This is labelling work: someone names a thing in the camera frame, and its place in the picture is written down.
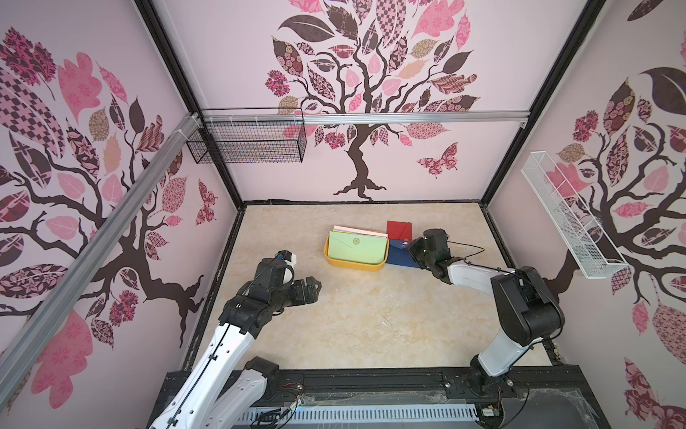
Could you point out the black wire basket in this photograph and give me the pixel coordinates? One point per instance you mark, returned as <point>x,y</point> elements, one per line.
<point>260,135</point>

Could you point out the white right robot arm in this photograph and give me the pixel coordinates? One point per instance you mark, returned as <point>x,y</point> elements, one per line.
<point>528,312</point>

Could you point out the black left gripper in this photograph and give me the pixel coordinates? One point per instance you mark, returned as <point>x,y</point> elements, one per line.
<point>310,294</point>

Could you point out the white wire basket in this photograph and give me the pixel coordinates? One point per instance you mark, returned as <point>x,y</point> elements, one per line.
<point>554,184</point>

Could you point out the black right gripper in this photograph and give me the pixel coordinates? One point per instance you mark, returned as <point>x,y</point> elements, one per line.
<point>421,250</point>

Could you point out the yellow plastic storage box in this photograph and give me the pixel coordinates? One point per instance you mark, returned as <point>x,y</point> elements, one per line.
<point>352,265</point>

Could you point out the red envelope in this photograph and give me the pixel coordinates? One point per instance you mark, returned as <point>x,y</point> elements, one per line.
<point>399,231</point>

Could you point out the navy blue envelope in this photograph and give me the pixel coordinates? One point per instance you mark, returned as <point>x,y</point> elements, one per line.
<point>401,253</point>

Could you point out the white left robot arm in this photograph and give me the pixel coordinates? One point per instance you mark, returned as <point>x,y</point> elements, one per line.
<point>202,402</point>

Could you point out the pink envelope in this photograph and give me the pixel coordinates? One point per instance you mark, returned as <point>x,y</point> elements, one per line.
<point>339,228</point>

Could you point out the mint green envelope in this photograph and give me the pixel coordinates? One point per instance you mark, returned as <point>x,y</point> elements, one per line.
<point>356,248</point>

